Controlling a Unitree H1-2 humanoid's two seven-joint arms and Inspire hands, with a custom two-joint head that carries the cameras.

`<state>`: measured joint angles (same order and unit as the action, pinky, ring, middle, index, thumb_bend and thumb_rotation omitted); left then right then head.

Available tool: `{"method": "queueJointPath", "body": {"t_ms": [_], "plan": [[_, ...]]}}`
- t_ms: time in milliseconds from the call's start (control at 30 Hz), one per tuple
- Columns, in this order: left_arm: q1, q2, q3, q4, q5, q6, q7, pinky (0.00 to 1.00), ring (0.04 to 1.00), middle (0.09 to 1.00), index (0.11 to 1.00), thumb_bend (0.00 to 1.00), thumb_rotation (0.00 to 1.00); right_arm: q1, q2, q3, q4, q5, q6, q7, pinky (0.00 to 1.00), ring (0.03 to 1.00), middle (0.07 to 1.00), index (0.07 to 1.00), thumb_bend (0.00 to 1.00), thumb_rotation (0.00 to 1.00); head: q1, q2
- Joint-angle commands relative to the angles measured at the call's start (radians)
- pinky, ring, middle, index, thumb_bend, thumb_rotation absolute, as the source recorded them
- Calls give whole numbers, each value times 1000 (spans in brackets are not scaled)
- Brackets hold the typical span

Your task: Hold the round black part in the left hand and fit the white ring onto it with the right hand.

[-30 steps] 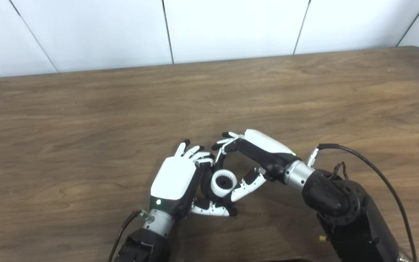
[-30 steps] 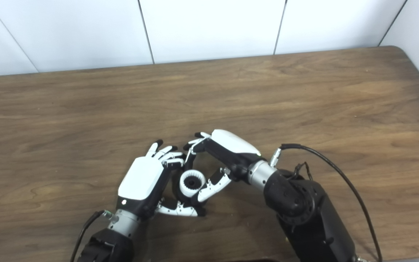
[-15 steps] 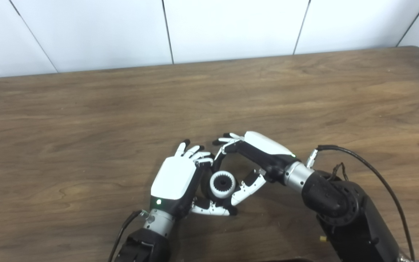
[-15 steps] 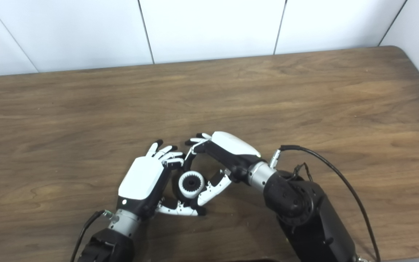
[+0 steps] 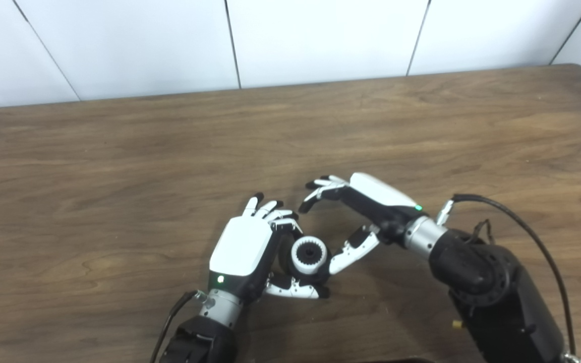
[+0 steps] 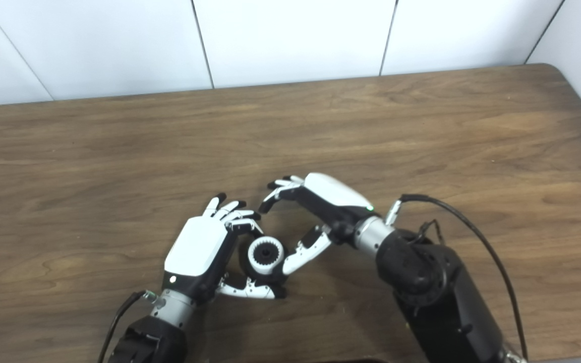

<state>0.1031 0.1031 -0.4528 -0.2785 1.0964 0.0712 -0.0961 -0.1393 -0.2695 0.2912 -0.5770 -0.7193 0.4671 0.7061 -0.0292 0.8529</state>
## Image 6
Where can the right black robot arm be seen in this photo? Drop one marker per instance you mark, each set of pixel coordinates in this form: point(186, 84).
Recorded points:
point(437, 287)

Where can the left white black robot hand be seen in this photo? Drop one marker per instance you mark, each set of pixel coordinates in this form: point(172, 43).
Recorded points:
point(197, 247)

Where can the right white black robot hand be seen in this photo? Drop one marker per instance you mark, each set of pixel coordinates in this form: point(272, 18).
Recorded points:
point(331, 194)

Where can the round black plastic part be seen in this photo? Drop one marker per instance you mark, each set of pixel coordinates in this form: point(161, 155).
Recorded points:
point(266, 254)

